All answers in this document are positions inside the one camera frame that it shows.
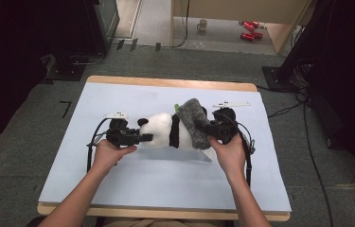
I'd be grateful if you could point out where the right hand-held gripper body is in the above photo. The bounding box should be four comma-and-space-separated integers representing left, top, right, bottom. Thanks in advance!
210, 100, 252, 146

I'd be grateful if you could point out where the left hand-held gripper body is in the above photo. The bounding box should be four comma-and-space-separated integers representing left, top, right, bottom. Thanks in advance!
103, 111, 139, 149

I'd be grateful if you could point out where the grey fluffy cloth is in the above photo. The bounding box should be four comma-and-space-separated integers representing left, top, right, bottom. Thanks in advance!
176, 97, 213, 151

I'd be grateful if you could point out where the panda plush toy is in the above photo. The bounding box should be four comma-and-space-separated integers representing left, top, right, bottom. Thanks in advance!
136, 103, 216, 163

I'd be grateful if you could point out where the person's left hand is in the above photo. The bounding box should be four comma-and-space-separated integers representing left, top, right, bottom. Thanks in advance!
92, 138, 139, 176

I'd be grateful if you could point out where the person's right hand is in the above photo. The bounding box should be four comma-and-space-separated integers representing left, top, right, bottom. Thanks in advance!
206, 132, 248, 185

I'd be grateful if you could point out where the light blue table mat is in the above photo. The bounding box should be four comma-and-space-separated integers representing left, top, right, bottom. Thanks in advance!
38, 81, 293, 213

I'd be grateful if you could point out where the wooden table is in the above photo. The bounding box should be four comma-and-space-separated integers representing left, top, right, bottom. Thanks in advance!
36, 75, 292, 222

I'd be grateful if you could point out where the black stand with base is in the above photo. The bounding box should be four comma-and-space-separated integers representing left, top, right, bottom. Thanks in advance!
261, 0, 326, 94

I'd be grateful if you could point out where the black stand base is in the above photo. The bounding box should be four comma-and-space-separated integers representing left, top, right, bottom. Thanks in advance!
44, 54, 87, 82

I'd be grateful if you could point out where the beige mug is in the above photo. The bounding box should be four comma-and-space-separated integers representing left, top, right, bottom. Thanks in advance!
196, 18, 208, 32

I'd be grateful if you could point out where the dark cabinet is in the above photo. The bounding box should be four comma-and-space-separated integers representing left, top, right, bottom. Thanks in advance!
82, 0, 121, 55

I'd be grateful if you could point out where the light wooden desk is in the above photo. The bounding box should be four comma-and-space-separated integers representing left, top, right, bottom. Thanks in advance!
169, 0, 312, 55

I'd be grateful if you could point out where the left hand-held gripper cable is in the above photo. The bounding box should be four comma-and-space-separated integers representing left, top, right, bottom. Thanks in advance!
86, 117, 113, 174

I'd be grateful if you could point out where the hand-held gripper cable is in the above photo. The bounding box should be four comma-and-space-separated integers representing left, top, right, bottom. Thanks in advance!
224, 113, 257, 188
86, 117, 113, 174

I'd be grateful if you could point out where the right hand-held gripper cable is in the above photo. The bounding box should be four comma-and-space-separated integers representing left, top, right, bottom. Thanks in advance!
224, 113, 257, 188

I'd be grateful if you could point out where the looped black floor cable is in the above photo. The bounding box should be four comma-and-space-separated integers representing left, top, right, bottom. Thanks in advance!
69, 51, 107, 66

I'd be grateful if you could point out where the long black floor cable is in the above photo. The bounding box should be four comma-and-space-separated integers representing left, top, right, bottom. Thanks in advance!
267, 93, 336, 227

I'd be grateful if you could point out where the black hanging cable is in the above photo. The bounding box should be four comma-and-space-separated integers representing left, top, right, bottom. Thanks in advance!
160, 0, 191, 49

